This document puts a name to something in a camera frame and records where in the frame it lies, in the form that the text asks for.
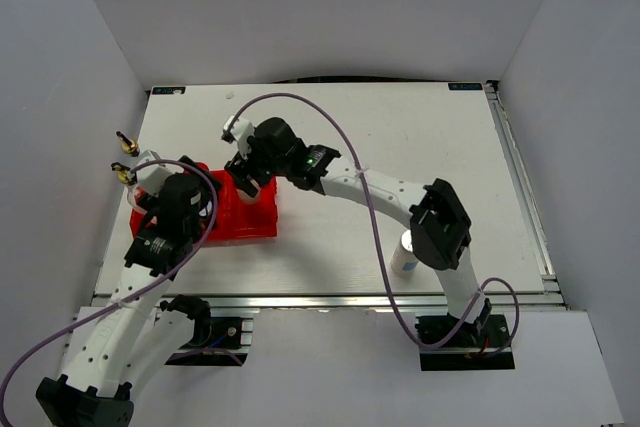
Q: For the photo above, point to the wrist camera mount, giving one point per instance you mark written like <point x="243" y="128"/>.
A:
<point x="237" y="131"/>
<point x="151" y="179"/>

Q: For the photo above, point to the white shaker with metal lid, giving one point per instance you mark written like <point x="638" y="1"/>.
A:
<point x="403" y="261"/>

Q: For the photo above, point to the clear glass oil bottle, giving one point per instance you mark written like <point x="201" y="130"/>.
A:
<point x="129" y="146"/>

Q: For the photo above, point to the red plastic organizer tray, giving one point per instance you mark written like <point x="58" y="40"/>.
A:
<point x="231" y="219"/>

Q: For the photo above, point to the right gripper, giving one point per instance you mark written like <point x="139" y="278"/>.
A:
<point x="241" y="167"/>

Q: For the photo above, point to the aluminium table rail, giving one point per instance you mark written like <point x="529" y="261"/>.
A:
<point x="552" y="296"/>

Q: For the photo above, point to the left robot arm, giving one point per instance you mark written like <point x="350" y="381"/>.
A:
<point x="139" y="331"/>

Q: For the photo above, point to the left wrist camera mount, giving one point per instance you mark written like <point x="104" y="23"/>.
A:
<point x="151" y="179"/>

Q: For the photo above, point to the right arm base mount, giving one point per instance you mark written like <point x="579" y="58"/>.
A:
<point x="465" y="351"/>

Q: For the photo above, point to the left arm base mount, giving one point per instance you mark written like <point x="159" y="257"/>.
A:
<point x="217" y="340"/>

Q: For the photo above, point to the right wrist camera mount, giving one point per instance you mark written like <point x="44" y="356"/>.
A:
<point x="237" y="131"/>

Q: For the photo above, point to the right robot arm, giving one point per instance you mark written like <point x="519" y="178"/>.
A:
<point x="433" y="214"/>

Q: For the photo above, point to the clear jar with metal lid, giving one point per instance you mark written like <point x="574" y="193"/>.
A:
<point x="250" y="193"/>

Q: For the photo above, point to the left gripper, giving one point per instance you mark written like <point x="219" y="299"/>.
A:
<point x="205" y="193"/>

